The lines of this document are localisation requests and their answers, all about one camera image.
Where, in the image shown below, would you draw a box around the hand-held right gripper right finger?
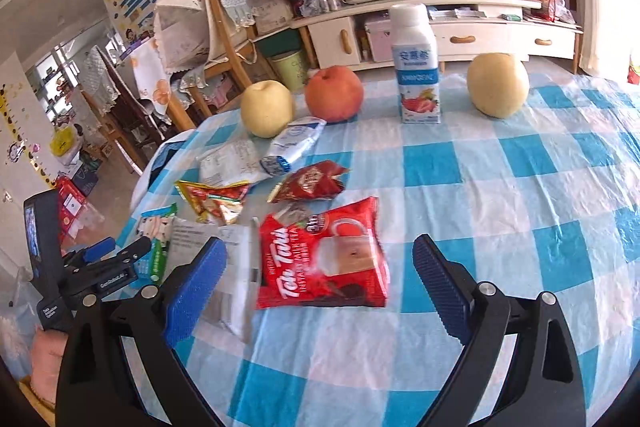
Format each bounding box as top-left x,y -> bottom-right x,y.
412,234 -> 587,427

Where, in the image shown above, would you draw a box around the yellow pear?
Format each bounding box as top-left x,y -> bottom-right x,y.
240,79 -> 296,138
466,52 -> 530,118

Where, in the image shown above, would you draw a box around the white yogurt drink bottle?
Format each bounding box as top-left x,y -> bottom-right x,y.
390,3 -> 442,124

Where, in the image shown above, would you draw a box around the green and white wrapper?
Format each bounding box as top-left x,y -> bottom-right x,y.
135,203 -> 178,283

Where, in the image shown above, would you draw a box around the person's left hand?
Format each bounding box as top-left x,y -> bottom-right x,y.
30,326 -> 68,408

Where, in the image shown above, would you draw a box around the white plastic wrapper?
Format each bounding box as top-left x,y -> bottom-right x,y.
197,139 -> 273,185

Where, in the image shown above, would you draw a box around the yellow plastic bag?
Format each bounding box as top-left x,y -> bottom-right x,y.
50,127 -> 78,155

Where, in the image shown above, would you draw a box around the dark red snack wrapper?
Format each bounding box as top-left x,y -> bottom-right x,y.
267,160 -> 349,204

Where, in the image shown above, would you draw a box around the clear plastic bag with paper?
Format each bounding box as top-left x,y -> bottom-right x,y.
167,217 -> 261,343

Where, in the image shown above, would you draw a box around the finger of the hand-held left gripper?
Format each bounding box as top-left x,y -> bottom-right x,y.
92,236 -> 153,277
65,237 -> 118,265

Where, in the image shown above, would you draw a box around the large red milk tea packet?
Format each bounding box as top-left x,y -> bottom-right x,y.
256,196 -> 390,310

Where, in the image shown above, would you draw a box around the white and blue wrapper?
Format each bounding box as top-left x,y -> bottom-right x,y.
260,117 -> 327,178

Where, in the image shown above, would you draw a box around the white television cabinet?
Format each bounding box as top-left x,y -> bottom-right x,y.
290,0 -> 583,70

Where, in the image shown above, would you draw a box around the dark wooden dining chair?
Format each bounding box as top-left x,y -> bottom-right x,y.
82,47 -> 151,172

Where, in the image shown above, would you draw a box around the pack of drink cans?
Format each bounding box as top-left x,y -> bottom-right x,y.
300,0 -> 343,16

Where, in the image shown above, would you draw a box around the red gift bags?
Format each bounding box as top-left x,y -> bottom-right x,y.
55,177 -> 88,228

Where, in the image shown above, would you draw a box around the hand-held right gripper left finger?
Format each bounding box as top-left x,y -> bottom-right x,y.
55,237 -> 228,427

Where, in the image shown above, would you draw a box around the green waste bin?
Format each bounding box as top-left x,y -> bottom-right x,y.
270,49 -> 308,92

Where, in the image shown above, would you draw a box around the blue checked tablecloth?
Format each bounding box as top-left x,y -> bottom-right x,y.
120,57 -> 640,427

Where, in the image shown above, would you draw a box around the red apple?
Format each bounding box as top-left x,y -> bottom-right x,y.
304,65 -> 364,124

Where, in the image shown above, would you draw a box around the pink metal case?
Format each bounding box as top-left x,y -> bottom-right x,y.
364,14 -> 393,62

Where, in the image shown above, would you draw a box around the white cardboard box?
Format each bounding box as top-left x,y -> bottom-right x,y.
247,0 -> 293,35

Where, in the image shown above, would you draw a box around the red and gold snack wrapper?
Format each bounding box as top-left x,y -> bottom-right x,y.
175,179 -> 251,225

